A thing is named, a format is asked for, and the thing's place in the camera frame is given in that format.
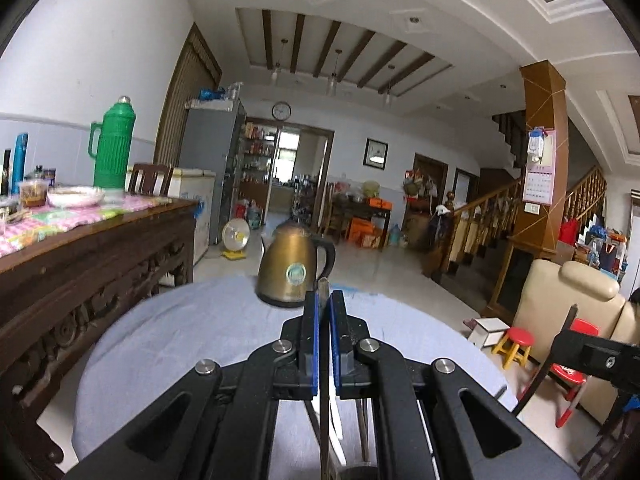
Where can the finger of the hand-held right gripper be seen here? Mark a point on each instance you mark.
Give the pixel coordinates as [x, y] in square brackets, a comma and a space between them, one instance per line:
[595, 355]

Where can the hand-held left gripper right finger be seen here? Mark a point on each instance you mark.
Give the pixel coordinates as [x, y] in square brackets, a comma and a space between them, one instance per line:
[334, 350]

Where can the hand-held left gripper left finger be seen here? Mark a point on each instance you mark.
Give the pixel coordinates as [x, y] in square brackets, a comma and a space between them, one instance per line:
[315, 340]

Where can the grey metal chopstick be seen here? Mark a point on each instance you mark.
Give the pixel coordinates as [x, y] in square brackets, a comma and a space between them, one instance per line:
[571, 317]
[324, 310]

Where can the blue cloth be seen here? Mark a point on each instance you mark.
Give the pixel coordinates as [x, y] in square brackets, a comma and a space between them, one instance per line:
[355, 290]

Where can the red and yellow stool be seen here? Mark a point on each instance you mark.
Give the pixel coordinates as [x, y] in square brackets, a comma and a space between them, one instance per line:
[520, 336]

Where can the brass electric kettle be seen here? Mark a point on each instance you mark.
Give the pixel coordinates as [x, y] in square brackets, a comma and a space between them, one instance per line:
[290, 265]

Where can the beige leather sofa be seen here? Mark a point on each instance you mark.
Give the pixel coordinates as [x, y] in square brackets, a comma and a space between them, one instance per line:
[545, 290]

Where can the small white stool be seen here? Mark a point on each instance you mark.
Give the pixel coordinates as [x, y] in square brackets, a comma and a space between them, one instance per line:
[492, 327]

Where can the orange cardboard box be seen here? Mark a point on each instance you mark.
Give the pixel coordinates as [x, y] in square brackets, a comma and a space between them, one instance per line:
[365, 232]

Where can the blue water jug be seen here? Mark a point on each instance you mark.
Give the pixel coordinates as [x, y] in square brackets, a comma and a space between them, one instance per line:
[255, 216]
[395, 236]

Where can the round yellow fan heater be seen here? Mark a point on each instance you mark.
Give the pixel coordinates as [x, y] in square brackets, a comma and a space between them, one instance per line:
[235, 235]

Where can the dark wooden table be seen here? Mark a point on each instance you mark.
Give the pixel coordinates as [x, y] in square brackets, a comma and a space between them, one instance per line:
[360, 208]

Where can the grey tablecloth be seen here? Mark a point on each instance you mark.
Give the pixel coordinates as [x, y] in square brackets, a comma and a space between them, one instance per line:
[175, 335]

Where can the orange flat box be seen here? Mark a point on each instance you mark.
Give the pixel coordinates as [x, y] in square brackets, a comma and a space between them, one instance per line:
[380, 203]

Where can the wooden stair railing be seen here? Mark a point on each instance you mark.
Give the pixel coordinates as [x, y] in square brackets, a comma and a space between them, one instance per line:
[480, 205]

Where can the pantry shelf with bottles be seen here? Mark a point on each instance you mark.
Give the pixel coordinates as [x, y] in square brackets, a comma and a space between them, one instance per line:
[256, 152]

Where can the white chest freezer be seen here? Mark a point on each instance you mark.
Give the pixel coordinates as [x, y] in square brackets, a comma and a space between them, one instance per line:
[192, 185]

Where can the grey refrigerator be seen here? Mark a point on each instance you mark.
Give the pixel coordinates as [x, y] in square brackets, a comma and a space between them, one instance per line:
[210, 135]

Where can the dark wooden chair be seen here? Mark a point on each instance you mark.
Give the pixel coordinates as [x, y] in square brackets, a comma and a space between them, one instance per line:
[150, 170]

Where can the carved dark wooden sideboard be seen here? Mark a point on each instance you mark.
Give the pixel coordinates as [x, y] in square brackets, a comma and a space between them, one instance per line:
[75, 280]

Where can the glass pendant lamp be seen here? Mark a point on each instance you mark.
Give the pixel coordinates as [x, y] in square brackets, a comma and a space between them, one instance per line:
[389, 95]
[334, 82]
[275, 76]

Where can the brown tiled pillar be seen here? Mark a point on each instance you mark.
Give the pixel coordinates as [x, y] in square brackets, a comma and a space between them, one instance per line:
[542, 100]

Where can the blue plastic bag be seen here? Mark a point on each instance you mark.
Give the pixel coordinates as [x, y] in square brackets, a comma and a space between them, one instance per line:
[211, 94]

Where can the pink checked cloth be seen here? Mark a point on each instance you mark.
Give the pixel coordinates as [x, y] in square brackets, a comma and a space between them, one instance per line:
[75, 217]

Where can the green thermos flask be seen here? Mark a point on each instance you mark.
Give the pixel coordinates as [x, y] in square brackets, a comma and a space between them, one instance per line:
[112, 150]

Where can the brown wooden door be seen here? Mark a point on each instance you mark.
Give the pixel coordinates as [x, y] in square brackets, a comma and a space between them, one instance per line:
[185, 75]

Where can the clear plastic food container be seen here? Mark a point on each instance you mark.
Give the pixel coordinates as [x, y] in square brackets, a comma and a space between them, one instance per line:
[34, 194]

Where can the blue drink bottle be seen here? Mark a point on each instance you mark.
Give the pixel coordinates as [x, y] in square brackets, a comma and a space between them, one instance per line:
[20, 160]

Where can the dark glass bottle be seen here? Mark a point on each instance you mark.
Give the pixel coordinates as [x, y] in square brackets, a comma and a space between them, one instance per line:
[5, 172]

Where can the pink wall calendar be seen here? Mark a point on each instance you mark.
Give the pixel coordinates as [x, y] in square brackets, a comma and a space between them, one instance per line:
[540, 185]

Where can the framed wall picture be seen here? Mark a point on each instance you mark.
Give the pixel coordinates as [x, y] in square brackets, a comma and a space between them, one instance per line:
[375, 152]

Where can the round wall clock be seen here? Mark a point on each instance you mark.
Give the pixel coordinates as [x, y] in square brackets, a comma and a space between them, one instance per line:
[281, 110]

